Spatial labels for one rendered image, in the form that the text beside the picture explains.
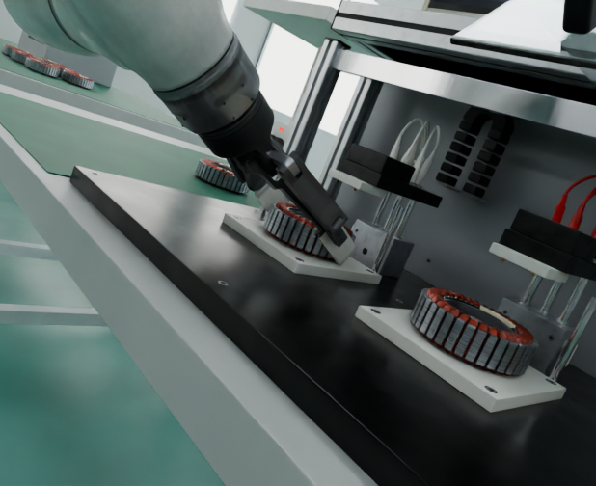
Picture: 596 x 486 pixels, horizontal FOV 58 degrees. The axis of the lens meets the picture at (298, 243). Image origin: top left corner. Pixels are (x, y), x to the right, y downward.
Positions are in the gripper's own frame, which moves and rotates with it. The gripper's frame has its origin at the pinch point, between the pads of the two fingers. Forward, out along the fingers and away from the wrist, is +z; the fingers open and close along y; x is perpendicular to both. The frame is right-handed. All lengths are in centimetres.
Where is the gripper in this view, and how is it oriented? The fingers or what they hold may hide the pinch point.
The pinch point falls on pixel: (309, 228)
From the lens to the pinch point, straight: 66.7
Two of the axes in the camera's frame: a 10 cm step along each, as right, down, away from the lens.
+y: 6.1, 3.9, -6.9
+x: 6.7, -7.2, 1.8
